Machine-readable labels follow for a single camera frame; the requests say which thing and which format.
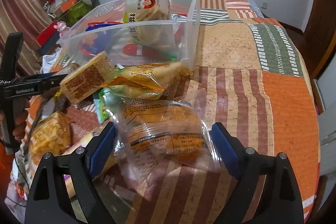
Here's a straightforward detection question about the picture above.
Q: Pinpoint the blue biscuit snack bag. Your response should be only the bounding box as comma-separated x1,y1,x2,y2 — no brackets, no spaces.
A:
77,21,122,56

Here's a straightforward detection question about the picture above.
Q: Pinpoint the red snack packet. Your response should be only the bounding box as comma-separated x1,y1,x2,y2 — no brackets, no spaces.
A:
122,43,175,61

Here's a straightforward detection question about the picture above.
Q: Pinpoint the patchwork striped bed quilt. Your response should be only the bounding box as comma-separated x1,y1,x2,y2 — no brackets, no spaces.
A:
24,0,322,224

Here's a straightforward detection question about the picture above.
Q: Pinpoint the clear plastic storage bin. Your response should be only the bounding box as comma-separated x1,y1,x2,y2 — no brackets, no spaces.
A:
58,0,201,70

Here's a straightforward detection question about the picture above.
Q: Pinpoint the orange crispy snack purple pack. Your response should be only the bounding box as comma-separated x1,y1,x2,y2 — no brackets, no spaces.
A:
29,111,72,162

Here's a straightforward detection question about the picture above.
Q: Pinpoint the green top rice cracker bag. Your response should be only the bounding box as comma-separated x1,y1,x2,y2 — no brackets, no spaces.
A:
123,0,177,59

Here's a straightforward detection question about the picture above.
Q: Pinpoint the clear bag orange bread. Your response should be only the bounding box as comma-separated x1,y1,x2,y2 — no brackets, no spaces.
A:
106,97,221,188

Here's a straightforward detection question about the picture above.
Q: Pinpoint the brown wooden door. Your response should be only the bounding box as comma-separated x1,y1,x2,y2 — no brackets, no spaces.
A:
303,0,335,79

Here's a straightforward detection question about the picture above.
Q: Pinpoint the pile of clothes and boxes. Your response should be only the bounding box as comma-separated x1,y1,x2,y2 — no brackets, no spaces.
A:
36,0,100,56

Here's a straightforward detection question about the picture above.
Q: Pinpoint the left hand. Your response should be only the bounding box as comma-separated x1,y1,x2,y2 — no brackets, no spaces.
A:
13,100,30,141

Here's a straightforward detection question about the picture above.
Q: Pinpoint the pink plush toy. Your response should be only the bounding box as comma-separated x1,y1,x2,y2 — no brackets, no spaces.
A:
54,21,70,37

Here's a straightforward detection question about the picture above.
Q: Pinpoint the yellow orange cake pack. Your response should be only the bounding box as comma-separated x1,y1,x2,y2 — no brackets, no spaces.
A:
101,61,192,100

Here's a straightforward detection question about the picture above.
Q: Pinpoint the striped red curtain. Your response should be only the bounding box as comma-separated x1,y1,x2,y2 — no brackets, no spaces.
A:
1,0,51,76

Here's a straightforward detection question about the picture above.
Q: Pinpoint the square wafer cake pack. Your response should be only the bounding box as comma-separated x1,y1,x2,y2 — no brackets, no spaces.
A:
60,51,114,104

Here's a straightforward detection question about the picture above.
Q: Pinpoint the orange sleeve forearm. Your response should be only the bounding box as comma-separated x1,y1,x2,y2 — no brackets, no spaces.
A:
0,144,14,199

